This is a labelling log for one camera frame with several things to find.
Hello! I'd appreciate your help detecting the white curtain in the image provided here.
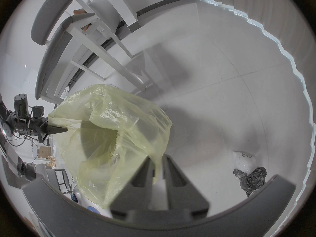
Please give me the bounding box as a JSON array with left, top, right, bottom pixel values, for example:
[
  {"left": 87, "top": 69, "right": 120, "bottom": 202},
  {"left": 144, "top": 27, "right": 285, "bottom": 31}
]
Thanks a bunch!
[{"left": 193, "top": 0, "right": 316, "bottom": 207}]

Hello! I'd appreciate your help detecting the white cushion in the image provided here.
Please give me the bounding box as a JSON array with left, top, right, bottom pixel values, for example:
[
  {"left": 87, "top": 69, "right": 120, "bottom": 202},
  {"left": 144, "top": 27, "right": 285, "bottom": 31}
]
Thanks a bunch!
[{"left": 88, "top": 0, "right": 125, "bottom": 33}]

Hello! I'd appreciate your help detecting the white chair with grey seat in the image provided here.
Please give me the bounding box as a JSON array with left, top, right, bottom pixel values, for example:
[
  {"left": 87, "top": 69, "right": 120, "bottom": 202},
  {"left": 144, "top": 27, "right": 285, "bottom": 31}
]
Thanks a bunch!
[{"left": 30, "top": 0, "right": 163, "bottom": 105}]

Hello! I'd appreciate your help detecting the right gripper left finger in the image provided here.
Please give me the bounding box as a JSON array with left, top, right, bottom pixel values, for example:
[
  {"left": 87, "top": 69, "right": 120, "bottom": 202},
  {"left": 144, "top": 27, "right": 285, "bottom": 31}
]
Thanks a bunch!
[{"left": 110, "top": 156, "right": 155, "bottom": 219}]

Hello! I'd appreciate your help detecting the yellow plastic bag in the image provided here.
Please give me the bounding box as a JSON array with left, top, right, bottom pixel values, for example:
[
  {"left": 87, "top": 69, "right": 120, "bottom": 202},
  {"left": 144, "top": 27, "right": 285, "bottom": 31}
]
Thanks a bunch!
[{"left": 48, "top": 84, "right": 173, "bottom": 209}]

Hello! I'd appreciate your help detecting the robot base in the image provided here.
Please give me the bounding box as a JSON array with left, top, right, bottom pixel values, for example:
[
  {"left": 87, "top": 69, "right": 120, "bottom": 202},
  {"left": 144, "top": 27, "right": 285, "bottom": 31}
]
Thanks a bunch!
[{"left": 72, "top": 182, "right": 114, "bottom": 218}]

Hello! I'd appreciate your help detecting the clear printed wrapper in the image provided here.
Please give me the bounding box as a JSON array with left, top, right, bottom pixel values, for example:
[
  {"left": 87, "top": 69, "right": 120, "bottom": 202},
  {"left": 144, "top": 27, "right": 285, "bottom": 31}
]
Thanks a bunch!
[{"left": 232, "top": 151, "right": 260, "bottom": 172}]

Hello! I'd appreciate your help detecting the cardboard box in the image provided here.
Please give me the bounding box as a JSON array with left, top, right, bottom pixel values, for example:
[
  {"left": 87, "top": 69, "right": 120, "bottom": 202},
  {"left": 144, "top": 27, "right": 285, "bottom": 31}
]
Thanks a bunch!
[{"left": 37, "top": 146, "right": 51, "bottom": 158}]

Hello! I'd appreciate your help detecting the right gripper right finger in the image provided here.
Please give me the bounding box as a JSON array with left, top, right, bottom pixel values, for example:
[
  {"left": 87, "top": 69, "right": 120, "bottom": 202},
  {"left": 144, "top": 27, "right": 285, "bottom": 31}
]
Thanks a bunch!
[{"left": 162, "top": 155, "right": 209, "bottom": 218}]

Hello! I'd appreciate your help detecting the black plastic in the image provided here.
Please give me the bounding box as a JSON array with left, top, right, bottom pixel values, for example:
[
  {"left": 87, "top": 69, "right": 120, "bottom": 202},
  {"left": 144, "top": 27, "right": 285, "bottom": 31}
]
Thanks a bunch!
[{"left": 233, "top": 167, "right": 267, "bottom": 198}]

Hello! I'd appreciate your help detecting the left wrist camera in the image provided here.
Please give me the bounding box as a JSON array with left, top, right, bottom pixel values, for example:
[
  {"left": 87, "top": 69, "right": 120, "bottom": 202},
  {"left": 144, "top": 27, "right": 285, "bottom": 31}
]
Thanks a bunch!
[{"left": 32, "top": 105, "right": 45, "bottom": 119}]

